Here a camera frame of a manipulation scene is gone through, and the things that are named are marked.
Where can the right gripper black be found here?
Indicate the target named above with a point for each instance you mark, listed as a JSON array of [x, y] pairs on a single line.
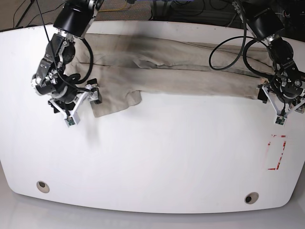
[[94, 96]]

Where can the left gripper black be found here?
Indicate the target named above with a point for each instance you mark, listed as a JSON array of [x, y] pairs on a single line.
[[262, 97]]

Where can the beige t-shirt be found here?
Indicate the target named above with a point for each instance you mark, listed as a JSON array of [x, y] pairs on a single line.
[[125, 66]]

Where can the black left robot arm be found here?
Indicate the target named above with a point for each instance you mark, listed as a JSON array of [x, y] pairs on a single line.
[[287, 82]]

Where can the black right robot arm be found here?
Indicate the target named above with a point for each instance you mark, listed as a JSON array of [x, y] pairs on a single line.
[[72, 22]]

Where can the red tape rectangle marking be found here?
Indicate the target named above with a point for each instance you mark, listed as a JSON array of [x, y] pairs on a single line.
[[275, 151]]

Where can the right table grommet hole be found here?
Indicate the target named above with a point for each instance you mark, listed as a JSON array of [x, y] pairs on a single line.
[[251, 198]]

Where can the table grommet hole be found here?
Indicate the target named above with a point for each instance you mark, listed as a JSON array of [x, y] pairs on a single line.
[[251, 198], [43, 187]]

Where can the left table grommet hole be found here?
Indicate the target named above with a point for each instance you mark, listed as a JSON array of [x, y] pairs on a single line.
[[43, 187]]

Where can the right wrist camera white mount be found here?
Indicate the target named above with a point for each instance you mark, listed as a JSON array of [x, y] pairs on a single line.
[[69, 110]]

